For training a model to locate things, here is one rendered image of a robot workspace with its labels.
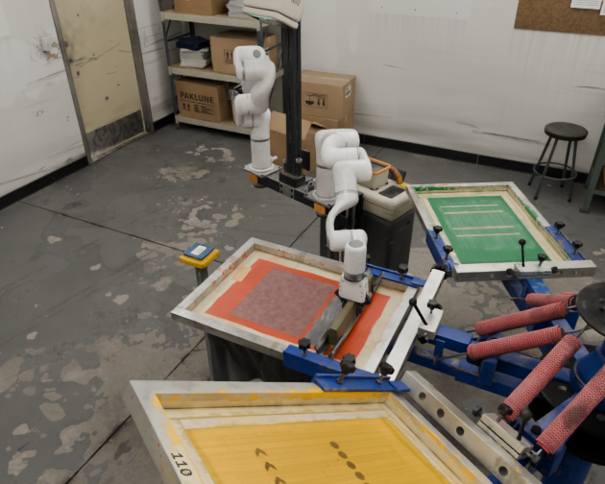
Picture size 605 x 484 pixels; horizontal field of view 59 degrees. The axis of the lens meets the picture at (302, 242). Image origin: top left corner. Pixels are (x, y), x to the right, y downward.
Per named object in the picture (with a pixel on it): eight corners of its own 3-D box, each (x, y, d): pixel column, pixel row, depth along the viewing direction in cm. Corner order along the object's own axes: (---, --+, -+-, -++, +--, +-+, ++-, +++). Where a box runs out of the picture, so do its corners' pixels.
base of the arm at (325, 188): (328, 184, 256) (329, 154, 247) (350, 192, 248) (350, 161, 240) (306, 195, 246) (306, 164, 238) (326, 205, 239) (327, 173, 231)
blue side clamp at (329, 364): (282, 366, 184) (282, 350, 180) (289, 356, 188) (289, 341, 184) (365, 396, 172) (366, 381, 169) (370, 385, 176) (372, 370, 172)
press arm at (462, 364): (255, 313, 219) (255, 302, 216) (263, 305, 224) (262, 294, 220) (587, 425, 172) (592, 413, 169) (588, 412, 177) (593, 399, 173)
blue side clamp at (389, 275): (346, 278, 225) (346, 265, 222) (350, 272, 229) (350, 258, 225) (415, 298, 214) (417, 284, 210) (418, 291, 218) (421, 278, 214)
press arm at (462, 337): (417, 340, 187) (419, 328, 184) (422, 329, 191) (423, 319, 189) (467, 355, 180) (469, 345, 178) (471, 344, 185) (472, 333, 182)
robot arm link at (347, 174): (326, 154, 210) (362, 152, 212) (330, 205, 205) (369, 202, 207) (330, 135, 195) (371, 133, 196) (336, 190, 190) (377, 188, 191)
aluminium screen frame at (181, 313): (172, 320, 202) (170, 312, 200) (252, 244, 246) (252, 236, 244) (367, 392, 172) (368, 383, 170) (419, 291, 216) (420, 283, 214)
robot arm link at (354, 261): (339, 226, 191) (365, 225, 192) (338, 251, 197) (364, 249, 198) (347, 250, 178) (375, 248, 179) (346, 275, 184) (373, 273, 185)
